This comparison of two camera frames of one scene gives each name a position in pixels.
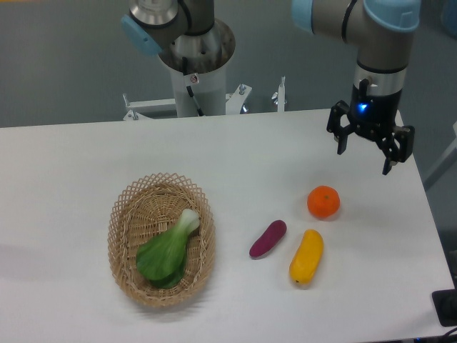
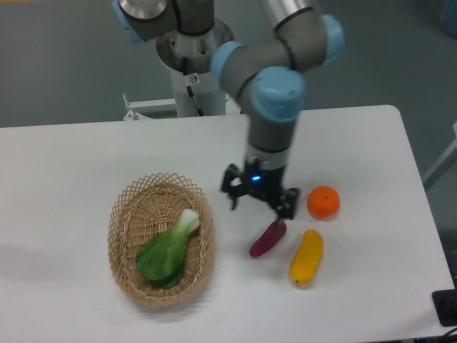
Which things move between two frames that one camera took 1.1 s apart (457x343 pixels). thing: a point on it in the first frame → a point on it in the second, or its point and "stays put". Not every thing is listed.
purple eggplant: (271, 236) stays put
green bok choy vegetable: (161, 259) stays put
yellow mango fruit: (307, 259) stays put
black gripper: (374, 116) → (262, 182)
